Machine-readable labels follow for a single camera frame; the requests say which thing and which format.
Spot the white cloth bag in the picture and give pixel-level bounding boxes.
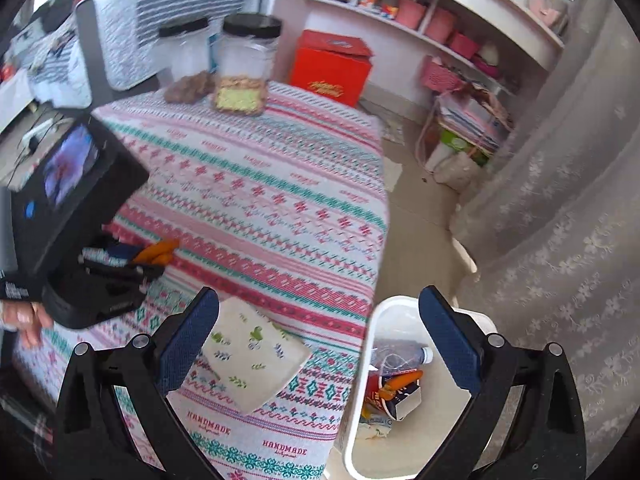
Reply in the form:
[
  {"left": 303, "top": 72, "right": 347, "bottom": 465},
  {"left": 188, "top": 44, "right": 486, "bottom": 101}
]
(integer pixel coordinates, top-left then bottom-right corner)
[{"left": 431, "top": 149, "right": 482, "bottom": 192}]

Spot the pink bucket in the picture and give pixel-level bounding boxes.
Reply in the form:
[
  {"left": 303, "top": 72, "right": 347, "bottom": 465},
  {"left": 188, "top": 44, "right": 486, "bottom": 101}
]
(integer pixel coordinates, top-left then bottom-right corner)
[
  {"left": 394, "top": 0, "right": 431, "bottom": 32},
  {"left": 424, "top": 6, "right": 459, "bottom": 45}
]

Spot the patterned woven tablecloth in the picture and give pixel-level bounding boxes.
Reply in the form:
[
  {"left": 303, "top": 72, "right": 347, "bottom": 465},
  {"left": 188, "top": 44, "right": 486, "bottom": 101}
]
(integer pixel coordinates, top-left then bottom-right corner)
[{"left": 12, "top": 80, "right": 392, "bottom": 480}]

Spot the chair with striped quilted cover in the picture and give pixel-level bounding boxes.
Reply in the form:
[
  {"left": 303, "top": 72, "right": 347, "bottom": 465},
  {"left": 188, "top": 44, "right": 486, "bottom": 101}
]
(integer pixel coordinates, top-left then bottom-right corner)
[{"left": 74, "top": 0, "right": 264, "bottom": 107}]

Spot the person's left hand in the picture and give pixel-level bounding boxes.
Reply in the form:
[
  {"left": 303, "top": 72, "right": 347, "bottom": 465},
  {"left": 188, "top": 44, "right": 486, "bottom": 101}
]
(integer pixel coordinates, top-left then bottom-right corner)
[{"left": 0, "top": 301, "right": 55, "bottom": 350}]

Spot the floral folded cloth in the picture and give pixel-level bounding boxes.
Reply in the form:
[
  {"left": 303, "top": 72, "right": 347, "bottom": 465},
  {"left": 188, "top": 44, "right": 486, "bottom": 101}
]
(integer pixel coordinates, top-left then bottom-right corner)
[{"left": 200, "top": 296, "right": 312, "bottom": 415}]

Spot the red snack wrapper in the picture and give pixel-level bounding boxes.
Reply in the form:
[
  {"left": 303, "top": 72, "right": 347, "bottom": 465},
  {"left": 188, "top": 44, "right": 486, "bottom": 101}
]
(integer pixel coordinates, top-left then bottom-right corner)
[{"left": 361, "top": 371, "right": 387, "bottom": 413}]

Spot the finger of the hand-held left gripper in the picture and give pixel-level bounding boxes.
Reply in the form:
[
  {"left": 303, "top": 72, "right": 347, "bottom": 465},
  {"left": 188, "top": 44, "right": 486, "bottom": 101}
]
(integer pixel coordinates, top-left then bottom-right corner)
[
  {"left": 86, "top": 261, "right": 167, "bottom": 288},
  {"left": 80, "top": 241, "right": 151, "bottom": 267}
]

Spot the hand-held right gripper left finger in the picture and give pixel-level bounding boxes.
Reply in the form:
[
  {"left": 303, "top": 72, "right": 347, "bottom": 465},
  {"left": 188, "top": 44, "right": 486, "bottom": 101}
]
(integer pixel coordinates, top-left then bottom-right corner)
[{"left": 54, "top": 286, "right": 221, "bottom": 480}]

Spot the stack of paper bags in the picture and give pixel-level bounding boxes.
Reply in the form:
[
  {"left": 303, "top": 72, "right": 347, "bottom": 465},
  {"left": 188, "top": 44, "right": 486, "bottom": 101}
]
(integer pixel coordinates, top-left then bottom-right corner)
[{"left": 436, "top": 82, "right": 515, "bottom": 157}]

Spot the white trash bin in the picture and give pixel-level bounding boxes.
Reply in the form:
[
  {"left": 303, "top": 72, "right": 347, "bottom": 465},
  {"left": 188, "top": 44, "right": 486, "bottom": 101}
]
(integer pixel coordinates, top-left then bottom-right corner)
[{"left": 334, "top": 296, "right": 497, "bottom": 480}]

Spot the orange carrot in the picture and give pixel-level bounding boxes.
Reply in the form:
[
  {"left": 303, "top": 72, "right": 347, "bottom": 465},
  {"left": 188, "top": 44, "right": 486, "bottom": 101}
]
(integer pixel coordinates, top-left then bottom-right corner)
[{"left": 379, "top": 369, "right": 424, "bottom": 402}]

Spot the peanut jar with black lid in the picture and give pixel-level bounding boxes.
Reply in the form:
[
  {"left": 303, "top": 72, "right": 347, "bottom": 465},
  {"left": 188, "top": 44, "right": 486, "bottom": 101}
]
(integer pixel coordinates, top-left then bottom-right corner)
[{"left": 211, "top": 14, "right": 284, "bottom": 117}]

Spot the green tissue packet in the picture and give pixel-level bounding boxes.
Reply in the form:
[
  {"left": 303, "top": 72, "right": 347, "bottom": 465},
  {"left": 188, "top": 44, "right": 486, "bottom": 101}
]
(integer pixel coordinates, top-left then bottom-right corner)
[{"left": 439, "top": 129, "right": 470, "bottom": 155}]

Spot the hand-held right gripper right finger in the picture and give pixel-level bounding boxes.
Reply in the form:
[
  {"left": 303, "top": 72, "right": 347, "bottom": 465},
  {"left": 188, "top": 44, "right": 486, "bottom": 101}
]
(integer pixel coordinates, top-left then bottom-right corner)
[{"left": 417, "top": 285, "right": 587, "bottom": 480}]

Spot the blue booklet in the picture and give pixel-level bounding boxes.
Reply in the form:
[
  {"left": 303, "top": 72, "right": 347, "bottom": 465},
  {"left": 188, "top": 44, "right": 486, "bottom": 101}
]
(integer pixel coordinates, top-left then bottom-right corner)
[{"left": 207, "top": 31, "right": 224, "bottom": 75}]

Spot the orange peel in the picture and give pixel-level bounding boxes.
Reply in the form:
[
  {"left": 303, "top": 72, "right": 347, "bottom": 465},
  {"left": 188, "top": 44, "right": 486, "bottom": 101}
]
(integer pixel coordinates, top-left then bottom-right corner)
[{"left": 131, "top": 239, "right": 180, "bottom": 267}]

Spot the clear jar with brown snacks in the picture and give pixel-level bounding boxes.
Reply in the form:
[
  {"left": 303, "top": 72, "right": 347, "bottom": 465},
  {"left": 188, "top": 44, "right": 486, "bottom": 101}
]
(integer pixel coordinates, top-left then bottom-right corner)
[{"left": 158, "top": 16, "right": 217, "bottom": 104}]

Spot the clear plastic bottle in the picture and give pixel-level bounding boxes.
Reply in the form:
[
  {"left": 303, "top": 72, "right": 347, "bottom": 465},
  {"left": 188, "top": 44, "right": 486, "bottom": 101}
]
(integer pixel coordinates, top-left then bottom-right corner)
[{"left": 371, "top": 339, "right": 435, "bottom": 377}]

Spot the red gift box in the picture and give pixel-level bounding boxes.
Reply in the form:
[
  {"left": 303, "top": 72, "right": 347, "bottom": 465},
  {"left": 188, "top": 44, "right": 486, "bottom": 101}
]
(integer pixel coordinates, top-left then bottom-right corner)
[{"left": 288, "top": 29, "right": 375, "bottom": 107}]

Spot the cluttered desk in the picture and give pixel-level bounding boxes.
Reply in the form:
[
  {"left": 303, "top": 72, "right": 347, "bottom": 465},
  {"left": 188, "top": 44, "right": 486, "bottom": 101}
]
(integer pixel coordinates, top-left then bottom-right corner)
[{"left": 0, "top": 22, "right": 81, "bottom": 163}]

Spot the blue and white paper box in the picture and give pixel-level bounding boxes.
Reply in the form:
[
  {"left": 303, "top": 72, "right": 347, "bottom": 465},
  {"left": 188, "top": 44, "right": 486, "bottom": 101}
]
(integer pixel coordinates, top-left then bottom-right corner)
[{"left": 384, "top": 381, "right": 423, "bottom": 422}]

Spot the plaid cloth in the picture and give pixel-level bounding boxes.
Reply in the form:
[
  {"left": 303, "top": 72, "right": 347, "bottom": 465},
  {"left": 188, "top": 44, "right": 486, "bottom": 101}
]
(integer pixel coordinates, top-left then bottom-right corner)
[{"left": 0, "top": 387, "right": 57, "bottom": 468}]

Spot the white lace curtain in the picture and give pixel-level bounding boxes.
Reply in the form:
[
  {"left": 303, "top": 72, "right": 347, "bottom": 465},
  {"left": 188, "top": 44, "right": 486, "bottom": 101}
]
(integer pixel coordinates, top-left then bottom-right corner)
[{"left": 449, "top": 2, "right": 640, "bottom": 473}]

